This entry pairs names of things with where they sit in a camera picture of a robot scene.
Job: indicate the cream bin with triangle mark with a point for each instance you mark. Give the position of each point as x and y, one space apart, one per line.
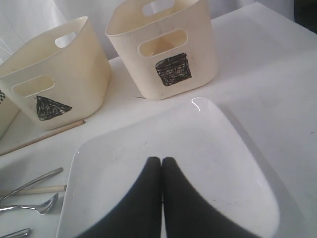
58 77

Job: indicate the wooden chopstick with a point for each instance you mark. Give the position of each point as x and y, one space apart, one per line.
41 190
50 134

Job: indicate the steel spoon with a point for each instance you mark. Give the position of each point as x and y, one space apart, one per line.
42 209

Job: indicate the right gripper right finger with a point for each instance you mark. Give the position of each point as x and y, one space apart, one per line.
203 200

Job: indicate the cream bin with circle mark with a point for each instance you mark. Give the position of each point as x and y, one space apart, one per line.
8 111

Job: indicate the white square plate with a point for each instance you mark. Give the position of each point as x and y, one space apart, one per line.
206 146

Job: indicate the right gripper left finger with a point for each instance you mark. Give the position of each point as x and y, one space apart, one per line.
139 212

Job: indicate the steel fork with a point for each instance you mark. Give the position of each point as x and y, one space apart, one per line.
34 181

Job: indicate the steel table knife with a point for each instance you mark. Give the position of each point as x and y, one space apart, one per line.
19 234

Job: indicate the cream bin with square mark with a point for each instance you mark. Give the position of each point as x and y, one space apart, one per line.
166 53

